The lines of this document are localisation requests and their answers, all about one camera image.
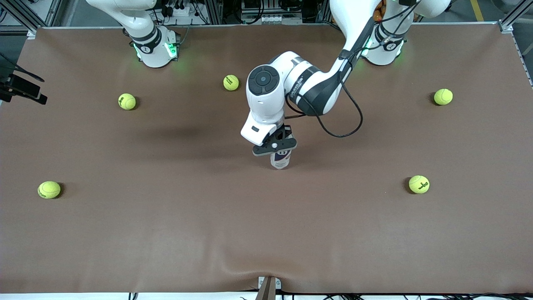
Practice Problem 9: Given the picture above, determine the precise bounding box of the white blue tennis ball can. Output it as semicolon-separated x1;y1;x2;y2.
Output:
270;149;292;170

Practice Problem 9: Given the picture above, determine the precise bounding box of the yellow Wilson 3 tennis ball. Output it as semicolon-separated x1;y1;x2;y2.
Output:
408;175;430;194

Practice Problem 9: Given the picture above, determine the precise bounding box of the white terminal strip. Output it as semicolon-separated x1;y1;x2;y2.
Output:
262;15;303;24

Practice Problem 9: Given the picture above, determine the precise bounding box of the white power strip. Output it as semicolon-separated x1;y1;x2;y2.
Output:
160;0;201;18

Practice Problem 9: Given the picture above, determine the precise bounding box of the aluminium frame profile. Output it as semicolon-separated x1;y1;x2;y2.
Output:
8;0;40;35
319;0;334;22
498;0;533;32
204;0;223;24

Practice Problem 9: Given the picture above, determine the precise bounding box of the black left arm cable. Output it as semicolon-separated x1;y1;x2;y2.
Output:
285;0;421;138

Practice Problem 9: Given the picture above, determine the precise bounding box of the grey metal camera bracket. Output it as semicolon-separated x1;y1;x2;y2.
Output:
255;276;282;300

